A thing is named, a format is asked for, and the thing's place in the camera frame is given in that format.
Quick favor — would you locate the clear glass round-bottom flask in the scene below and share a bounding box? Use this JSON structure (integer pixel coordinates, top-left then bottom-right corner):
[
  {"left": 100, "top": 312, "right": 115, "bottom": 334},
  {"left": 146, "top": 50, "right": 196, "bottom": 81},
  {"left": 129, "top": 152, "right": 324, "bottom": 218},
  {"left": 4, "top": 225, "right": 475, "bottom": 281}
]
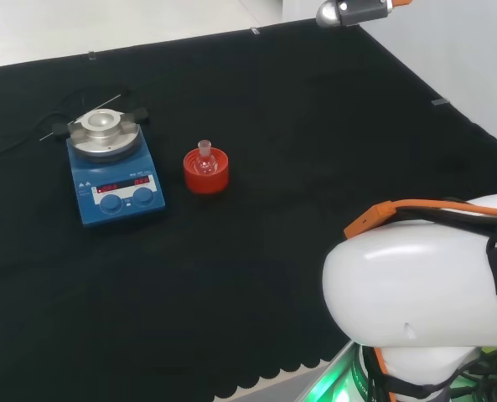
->
[{"left": 194, "top": 139, "right": 219, "bottom": 175}]

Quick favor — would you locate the red round flask stand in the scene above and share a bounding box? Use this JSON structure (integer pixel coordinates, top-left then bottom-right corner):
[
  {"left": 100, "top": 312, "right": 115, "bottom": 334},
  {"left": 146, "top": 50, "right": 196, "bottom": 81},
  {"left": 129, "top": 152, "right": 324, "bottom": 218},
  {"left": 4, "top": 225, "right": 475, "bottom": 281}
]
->
[{"left": 183, "top": 147, "right": 230, "bottom": 195}]

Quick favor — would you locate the black bench cloth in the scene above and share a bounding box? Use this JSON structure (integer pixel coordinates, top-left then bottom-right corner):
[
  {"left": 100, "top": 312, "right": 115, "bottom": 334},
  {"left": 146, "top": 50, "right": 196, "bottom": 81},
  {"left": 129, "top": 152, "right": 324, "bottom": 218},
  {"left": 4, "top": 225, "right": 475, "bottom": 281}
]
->
[{"left": 0, "top": 17, "right": 497, "bottom": 402}]

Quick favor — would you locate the blue heater with steel top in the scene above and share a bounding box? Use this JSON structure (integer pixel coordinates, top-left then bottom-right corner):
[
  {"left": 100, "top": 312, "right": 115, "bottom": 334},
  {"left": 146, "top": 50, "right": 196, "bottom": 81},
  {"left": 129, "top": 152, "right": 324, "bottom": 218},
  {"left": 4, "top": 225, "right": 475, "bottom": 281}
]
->
[{"left": 51, "top": 107, "right": 167, "bottom": 229}]

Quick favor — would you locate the thin steel probe rod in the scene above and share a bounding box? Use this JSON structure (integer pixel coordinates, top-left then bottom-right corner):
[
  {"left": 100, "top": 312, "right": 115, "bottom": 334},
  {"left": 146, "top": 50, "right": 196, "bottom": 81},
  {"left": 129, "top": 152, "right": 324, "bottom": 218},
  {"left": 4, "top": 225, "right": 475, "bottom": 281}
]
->
[{"left": 39, "top": 94, "right": 122, "bottom": 142}]

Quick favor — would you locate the orange robot cable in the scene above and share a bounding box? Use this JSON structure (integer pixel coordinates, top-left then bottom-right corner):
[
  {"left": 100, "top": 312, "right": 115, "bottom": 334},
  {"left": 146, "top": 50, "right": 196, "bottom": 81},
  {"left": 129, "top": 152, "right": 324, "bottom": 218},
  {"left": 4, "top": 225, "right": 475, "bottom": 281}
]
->
[{"left": 343, "top": 198, "right": 497, "bottom": 240}]

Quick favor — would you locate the grey metal base plate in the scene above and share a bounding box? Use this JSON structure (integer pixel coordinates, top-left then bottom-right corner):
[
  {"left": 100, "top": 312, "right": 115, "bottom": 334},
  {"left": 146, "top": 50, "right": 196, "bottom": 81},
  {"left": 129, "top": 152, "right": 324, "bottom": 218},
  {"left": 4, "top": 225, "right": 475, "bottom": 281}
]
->
[{"left": 214, "top": 338, "right": 358, "bottom": 402}]

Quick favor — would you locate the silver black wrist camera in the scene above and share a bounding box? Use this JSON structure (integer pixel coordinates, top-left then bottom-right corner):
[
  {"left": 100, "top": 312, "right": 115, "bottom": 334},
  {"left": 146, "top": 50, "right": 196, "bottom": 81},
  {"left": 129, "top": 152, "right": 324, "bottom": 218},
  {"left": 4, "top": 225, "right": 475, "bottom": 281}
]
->
[{"left": 315, "top": 0, "right": 415, "bottom": 28}]

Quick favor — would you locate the black heater cable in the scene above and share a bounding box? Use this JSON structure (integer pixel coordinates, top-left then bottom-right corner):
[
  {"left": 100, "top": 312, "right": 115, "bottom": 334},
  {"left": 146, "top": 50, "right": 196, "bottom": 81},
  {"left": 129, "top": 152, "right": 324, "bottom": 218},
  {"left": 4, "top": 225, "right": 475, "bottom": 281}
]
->
[{"left": 0, "top": 85, "right": 136, "bottom": 161}]

